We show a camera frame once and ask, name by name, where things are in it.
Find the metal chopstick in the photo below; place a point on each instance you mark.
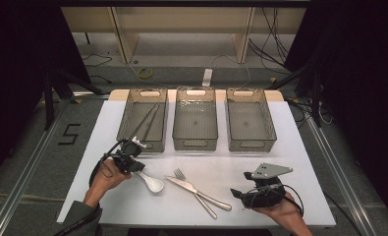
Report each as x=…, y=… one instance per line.
x=143, y=120
x=151, y=122

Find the black metal stand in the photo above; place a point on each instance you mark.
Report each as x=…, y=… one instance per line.
x=316, y=98
x=49, y=98

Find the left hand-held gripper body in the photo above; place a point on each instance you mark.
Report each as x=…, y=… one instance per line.
x=129, y=152

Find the yellow-green tape roll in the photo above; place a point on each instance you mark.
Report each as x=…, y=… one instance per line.
x=141, y=72

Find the beige wooden shelf unit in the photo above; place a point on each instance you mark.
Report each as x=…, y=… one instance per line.
x=126, y=42

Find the metal fork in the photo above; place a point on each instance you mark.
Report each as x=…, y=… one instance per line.
x=180, y=174

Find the metal table knife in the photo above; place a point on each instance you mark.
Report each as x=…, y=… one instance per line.
x=214, y=200

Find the white table cover sheet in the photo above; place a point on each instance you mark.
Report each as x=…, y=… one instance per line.
x=214, y=164

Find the aluminium floor rail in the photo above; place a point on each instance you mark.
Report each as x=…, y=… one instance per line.
x=342, y=177
x=24, y=173

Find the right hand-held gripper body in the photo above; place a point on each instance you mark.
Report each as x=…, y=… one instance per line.
x=266, y=193

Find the white power strip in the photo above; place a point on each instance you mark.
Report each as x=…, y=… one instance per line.
x=207, y=77

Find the person's right hand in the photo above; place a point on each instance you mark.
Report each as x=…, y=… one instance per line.
x=288, y=213

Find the white ceramic spoon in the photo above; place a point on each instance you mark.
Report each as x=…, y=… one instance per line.
x=154, y=185

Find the black curtain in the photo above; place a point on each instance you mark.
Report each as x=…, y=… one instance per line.
x=361, y=82
x=18, y=65

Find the person's left hand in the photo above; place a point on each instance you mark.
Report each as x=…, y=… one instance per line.
x=104, y=183

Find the smoky transparent plastic bin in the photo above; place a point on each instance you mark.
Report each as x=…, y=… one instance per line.
x=194, y=144
x=142, y=146
x=252, y=146

